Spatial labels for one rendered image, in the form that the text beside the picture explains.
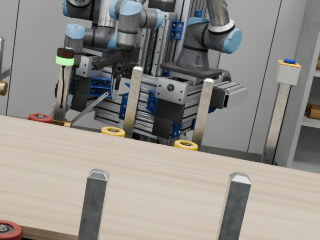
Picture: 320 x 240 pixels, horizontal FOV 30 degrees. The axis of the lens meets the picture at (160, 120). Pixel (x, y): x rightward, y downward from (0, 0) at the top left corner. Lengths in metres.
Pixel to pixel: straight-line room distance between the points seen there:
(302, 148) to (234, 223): 4.12
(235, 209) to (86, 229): 0.26
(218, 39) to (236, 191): 1.61
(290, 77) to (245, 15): 2.75
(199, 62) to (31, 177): 1.33
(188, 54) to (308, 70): 1.99
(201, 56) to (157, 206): 1.30
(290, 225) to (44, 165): 0.66
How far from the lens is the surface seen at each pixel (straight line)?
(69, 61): 2.06
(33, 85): 4.86
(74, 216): 1.37
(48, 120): 2.03
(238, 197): 1.03
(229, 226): 1.05
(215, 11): 2.52
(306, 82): 4.54
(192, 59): 2.67
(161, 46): 2.86
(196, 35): 2.66
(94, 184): 1.03
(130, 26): 2.13
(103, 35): 2.49
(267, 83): 4.93
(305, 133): 5.11
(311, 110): 4.75
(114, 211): 1.42
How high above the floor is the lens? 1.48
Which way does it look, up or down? 15 degrees down
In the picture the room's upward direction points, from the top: 10 degrees clockwise
